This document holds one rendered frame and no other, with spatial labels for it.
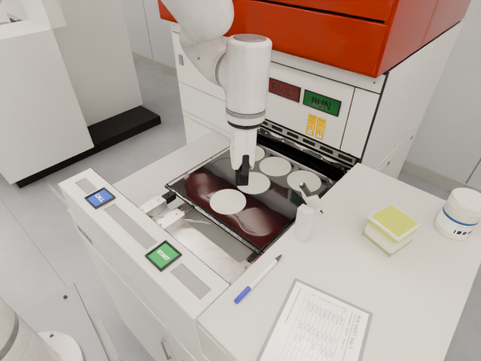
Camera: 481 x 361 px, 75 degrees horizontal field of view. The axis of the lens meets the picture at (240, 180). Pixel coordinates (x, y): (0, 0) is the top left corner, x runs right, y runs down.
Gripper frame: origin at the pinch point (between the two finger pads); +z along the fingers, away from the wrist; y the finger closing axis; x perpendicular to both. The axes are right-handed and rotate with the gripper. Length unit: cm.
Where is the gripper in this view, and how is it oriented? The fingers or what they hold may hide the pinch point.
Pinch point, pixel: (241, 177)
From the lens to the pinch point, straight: 75.7
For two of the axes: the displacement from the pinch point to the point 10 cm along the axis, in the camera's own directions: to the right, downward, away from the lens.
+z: -0.4, 7.9, 6.1
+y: 0.9, 6.1, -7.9
